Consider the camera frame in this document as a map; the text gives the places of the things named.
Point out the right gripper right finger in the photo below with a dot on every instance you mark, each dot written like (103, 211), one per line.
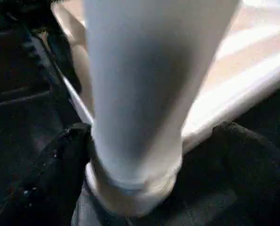
(236, 183)

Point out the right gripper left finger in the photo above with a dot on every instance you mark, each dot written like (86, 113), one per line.
(41, 188)

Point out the white plastic table top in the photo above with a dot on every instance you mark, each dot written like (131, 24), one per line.
(248, 70)

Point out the white plastic table leg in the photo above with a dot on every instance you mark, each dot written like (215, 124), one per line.
(149, 82)

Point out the black work mat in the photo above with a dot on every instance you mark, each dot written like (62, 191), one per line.
(17, 106)

